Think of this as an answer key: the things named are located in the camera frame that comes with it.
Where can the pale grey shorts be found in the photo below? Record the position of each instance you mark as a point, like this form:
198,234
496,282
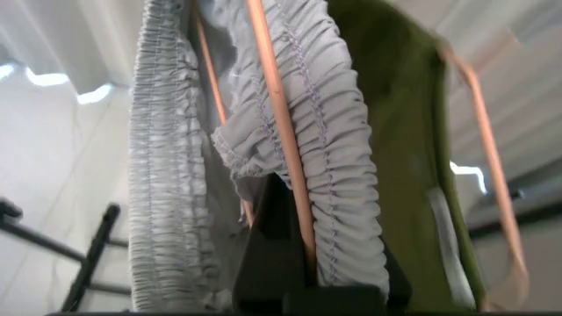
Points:
333,131

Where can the black clothes rack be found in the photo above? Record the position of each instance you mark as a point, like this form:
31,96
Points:
92,254

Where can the green shirt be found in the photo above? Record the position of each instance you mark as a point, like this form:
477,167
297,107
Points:
404,153

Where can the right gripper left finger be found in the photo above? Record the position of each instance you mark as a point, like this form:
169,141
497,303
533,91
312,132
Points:
272,246

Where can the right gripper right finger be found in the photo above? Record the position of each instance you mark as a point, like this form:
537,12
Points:
397,285

